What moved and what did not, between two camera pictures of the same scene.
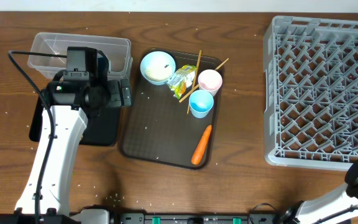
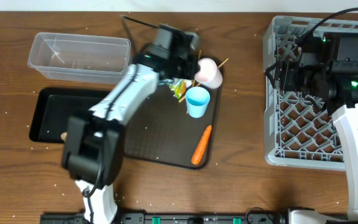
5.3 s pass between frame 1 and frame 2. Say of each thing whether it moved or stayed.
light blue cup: moved
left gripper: moved
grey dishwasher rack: stayed
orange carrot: stayed
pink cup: moved
